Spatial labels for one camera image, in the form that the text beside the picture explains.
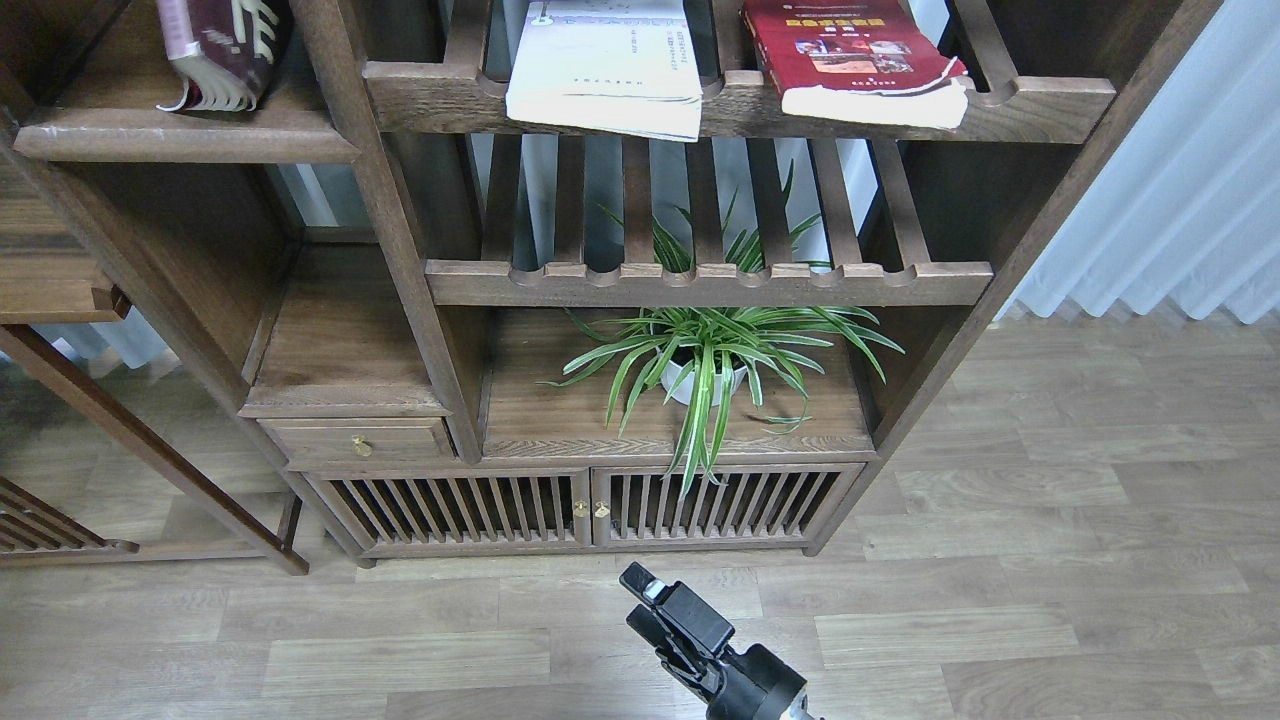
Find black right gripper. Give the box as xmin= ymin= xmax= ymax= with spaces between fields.
xmin=620 ymin=562 xmax=812 ymax=719

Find red paperback book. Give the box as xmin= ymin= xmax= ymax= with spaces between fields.
xmin=742 ymin=1 xmax=968 ymax=131

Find maroon book white characters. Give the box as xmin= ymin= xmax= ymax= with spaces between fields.
xmin=156 ymin=1 xmax=293 ymax=111

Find white plant pot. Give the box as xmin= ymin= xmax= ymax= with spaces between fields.
xmin=660 ymin=360 xmax=748 ymax=407

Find green spider plant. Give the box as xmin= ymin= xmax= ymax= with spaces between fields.
xmin=545 ymin=160 xmax=905 ymax=501

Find brass drawer knob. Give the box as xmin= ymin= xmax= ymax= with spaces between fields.
xmin=351 ymin=436 xmax=374 ymax=457

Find dark wooden bookshelf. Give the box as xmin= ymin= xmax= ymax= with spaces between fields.
xmin=3 ymin=1 xmax=1220 ymax=566

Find white paperback book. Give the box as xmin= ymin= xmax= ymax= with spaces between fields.
xmin=506 ymin=1 xmax=703 ymax=142

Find white curtain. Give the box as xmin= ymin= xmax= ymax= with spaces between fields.
xmin=1006 ymin=1 xmax=1279 ymax=324

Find wooden side rack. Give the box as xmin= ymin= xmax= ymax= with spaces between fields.
xmin=3 ymin=160 xmax=307 ymax=574

